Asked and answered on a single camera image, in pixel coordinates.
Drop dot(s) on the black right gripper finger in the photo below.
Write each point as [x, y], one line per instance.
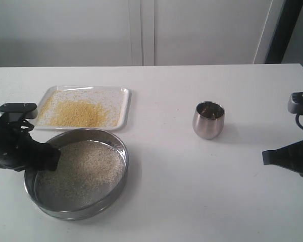
[289, 157]

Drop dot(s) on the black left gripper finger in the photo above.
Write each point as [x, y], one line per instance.
[43, 156]

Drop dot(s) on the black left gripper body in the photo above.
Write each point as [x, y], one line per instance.
[14, 141]

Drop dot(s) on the round steel mesh sieve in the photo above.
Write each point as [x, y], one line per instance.
[75, 209]

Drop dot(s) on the stainless steel cup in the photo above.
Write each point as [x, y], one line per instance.
[208, 120]

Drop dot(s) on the white coarse grains in sieve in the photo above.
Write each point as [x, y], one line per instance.
[83, 168]

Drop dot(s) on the yellow millet grains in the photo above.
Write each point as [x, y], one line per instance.
[82, 108]

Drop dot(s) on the white rectangular plastic tray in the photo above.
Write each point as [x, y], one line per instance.
[123, 114]

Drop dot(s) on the white cabinet with doors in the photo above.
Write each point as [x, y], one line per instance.
[135, 33]

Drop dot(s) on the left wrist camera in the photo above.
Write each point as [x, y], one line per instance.
[17, 112]

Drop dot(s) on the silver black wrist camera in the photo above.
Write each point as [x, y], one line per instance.
[295, 103]

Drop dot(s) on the dark vertical post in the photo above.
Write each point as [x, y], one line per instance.
[284, 29]

